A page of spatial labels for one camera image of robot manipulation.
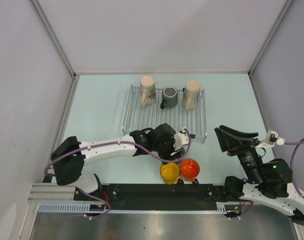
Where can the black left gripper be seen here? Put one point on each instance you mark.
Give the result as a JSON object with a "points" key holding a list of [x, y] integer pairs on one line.
{"points": [[167, 155]]}

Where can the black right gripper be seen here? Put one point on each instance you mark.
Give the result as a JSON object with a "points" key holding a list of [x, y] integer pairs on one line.
{"points": [[227, 141]]}

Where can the yellow mug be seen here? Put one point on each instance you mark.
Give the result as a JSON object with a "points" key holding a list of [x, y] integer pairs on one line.
{"points": [[170, 174]]}

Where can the silver wire dish rack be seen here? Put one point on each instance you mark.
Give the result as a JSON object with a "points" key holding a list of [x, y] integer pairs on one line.
{"points": [[137, 117]]}

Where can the orange mug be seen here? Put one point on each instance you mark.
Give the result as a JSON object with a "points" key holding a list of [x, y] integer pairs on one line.
{"points": [[189, 170]]}

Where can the dark green mug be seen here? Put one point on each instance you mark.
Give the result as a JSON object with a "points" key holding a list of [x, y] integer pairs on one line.
{"points": [[169, 97]]}

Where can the beige decorated mug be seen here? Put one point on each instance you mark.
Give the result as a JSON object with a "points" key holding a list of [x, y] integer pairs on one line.
{"points": [[147, 91]]}

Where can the beige plain mug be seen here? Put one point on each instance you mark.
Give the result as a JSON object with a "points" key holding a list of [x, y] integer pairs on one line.
{"points": [[191, 95]]}

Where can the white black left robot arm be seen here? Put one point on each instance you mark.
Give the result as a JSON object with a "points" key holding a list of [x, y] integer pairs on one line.
{"points": [[70, 158]]}

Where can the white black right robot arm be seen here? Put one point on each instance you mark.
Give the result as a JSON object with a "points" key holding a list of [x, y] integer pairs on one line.
{"points": [[268, 183]]}

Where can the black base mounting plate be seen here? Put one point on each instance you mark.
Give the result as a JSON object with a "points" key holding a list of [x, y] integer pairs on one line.
{"points": [[163, 197]]}

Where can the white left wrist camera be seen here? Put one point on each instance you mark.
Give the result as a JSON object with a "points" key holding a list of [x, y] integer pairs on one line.
{"points": [[182, 142]]}

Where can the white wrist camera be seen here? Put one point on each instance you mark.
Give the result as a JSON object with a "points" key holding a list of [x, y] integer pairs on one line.
{"points": [[182, 142], [272, 139]]}

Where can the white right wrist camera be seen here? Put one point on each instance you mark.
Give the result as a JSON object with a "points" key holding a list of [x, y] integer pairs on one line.
{"points": [[272, 139]]}

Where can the white slotted cable duct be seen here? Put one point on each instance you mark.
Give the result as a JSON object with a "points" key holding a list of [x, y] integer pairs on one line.
{"points": [[87, 208]]}

